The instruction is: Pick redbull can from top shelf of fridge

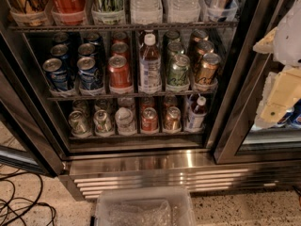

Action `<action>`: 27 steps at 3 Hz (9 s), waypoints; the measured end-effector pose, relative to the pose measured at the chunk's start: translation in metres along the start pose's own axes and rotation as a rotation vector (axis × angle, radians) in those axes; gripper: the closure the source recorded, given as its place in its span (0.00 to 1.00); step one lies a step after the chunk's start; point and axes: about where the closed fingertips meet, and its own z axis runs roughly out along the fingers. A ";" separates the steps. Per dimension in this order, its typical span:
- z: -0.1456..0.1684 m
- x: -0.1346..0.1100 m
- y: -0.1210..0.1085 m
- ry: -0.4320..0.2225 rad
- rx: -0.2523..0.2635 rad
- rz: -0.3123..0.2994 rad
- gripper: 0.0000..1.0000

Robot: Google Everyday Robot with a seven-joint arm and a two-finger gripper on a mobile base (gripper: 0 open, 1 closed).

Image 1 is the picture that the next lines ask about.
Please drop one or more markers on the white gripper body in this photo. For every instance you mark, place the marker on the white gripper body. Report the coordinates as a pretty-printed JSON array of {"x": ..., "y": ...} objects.
[{"x": 289, "y": 39}]

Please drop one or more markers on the gold can top shelf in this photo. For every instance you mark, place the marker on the gold can top shelf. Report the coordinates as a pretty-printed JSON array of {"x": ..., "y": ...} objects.
[{"x": 28, "y": 12}]

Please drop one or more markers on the red can shelf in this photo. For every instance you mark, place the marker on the red can shelf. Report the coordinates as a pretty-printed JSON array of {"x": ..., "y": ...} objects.
[
  {"x": 149, "y": 120},
  {"x": 120, "y": 79}
]

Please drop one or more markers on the clear water bottle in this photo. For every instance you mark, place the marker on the clear water bottle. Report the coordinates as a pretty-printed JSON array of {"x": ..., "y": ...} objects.
[
  {"x": 181, "y": 11},
  {"x": 146, "y": 11}
]

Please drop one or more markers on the stainless steel fridge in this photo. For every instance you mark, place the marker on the stainless steel fridge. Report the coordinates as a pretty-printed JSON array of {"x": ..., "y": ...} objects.
[{"x": 93, "y": 165}]

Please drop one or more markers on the blue pepsi can front right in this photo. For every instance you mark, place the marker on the blue pepsi can front right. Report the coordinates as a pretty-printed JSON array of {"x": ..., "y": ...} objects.
[{"x": 91, "y": 77}]

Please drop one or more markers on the clear water bottle left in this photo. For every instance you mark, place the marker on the clear water bottle left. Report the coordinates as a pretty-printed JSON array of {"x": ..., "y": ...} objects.
[{"x": 146, "y": 11}]

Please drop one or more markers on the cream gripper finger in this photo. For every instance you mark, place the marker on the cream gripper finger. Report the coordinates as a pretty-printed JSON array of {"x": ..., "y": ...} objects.
[
  {"x": 265, "y": 45},
  {"x": 281, "y": 91}
]

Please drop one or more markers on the clear water bottle right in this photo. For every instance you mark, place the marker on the clear water bottle right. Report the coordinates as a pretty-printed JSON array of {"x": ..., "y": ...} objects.
[{"x": 181, "y": 11}]

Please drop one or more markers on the blue pepsi can front left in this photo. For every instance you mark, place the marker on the blue pepsi can front left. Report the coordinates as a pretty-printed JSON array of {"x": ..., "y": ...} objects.
[{"x": 58, "y": 75}]

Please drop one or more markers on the blue pepsi can right compartment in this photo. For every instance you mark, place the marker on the blue pepsi can right compartment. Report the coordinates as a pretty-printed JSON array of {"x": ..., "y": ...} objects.
[{"x": 295, "y": 119}]

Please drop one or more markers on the green striped can top shelf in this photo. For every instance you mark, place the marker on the green striped can top shelf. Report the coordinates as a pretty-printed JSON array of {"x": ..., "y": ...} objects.
[{"x": 108, "y": 12}]

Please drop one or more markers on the open fridge door left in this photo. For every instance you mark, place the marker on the open fridge door left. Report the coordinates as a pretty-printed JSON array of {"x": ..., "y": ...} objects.
[{"x": 36, "y": 154}]

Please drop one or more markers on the gold can shelf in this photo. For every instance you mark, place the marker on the gold can shelf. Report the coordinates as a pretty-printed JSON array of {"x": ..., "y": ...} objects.
[
  {"x": 207, "y": 69},
  {"x": 28, "y": 12}
]

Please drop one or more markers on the clear bottle bottom shelf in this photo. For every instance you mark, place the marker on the clear bottle bottom shelf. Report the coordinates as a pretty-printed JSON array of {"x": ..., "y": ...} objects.
[{"x": 125, "y": 121}]

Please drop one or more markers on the copper can bottom shelf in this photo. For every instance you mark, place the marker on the copper can bottom shelf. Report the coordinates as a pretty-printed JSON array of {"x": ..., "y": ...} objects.
[{"x": 172, "y": 120}]

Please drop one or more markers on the brown tea bottle white cap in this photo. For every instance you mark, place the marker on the brown tea bottle white cap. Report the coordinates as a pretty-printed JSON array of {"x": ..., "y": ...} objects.
[{"x": 150, "y": 66}]

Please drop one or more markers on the green can middle shelf front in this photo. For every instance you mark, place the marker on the green can middle shelf front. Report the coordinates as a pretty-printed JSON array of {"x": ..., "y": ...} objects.
[{"x": 177, "y": 78}]

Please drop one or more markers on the small tea bottle bottom shelf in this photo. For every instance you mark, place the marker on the small tea bottle bottom shelf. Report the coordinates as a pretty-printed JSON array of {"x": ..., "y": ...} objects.
[{"x": 196, "y": 114}]

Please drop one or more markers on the red can middle shelf front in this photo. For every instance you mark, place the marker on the red can middle shelf front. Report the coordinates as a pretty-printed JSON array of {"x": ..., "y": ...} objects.
[{"x": 120, "y": 79}]

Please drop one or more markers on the red can bottom shelf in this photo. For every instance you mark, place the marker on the red can bottom shelf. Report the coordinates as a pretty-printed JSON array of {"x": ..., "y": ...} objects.
[{"x": 149, "y": 120}]

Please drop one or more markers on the gold can middle shelf front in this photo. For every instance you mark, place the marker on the gold can middle shelf front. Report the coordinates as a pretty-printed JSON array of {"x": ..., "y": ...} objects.
[{"x": 207, "y": 69}]

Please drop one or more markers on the green can bottom far left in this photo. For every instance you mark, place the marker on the green can bottom far left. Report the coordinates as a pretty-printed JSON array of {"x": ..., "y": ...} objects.
[{"x": 80, "y": 126}]

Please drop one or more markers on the clear plastic bin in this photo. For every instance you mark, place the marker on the clear plastic bin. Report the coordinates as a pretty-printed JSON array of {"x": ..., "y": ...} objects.
[{"x": 150, "y": 206}]

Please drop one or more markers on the blue pepsi can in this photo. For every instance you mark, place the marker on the blue pepsi can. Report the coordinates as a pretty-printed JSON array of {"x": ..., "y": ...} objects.
[
  {"x": 58, "y": 75},
  {"x": 91, "y": 77}
]

